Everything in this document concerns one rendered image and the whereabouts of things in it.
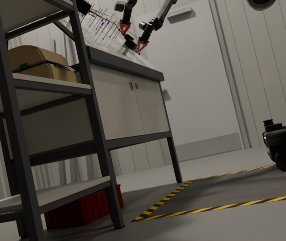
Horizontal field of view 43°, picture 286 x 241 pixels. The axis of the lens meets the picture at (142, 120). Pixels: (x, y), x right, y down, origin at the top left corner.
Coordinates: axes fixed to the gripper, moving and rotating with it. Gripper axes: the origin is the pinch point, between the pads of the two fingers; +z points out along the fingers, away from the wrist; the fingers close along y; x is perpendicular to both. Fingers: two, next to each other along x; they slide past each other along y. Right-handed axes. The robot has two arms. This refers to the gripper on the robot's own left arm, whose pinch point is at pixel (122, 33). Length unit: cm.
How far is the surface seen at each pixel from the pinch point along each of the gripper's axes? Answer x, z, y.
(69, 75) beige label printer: 11, 28, 112
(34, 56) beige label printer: 0, 22, 125
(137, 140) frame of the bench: 38, 61, 56
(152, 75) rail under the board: 29.1, 24.6, 6.9
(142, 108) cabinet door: 32, 46, 33
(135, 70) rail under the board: 23.2, 22.1, 37.6
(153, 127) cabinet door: 41, 58, 21
